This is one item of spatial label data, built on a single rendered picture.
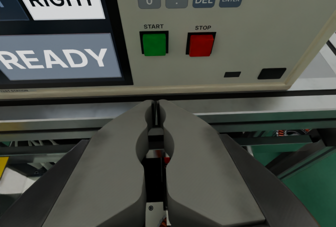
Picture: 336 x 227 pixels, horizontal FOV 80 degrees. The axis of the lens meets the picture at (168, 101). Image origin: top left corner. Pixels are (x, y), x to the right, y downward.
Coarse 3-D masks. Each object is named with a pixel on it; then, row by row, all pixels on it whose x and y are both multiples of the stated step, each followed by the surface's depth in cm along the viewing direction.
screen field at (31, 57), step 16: (0, 48) 16; (16, 48) 16; (32, 48) 16; (48, 48) 16; (64, 48) 16; (80, 48) 17; (96, 48) 17; (112, 48) 17; (0, 64) 18; (16, 64) 18; (32, 64) 18; (48, 64) 18; (64, 64) 18; (80, 64) 18; (96, 64) 18; (112, 64) 18
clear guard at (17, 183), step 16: (0, 144) 24; (16, 144) 24; (32, 144) 24; (48, 144) 24; (64, 144) 24; (16, 160) 23; (32, 160) 23; (48, 160) 23; (16, 176) 22; (32, 176) 22; (0, 192) 21; (16, 192) 21; (0, 208) 20
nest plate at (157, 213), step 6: (150, 204) 46; (156, 204) 46; (162, 204) 46; (150, 210) 45; (156, 210) 45; (162, 210) 45; (150, 216) 44; (156, 216) 44; (162, 216) 44; (150, 222) 44; (156, 222) 44
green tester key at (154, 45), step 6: (144, 36) 16; (150, 36) 16; (156, 36) 16; (162, 36) 16; (144, 42) 16; (150, 42) 16; (156, 42) 16; (162, 42) 16; (144, 48) 16; (150, 48) 16; (156, 48) 16; (162, 48) 16; (144, 54) 17; (150, 54) 17; (156, 54) 17; (162, 54) 17
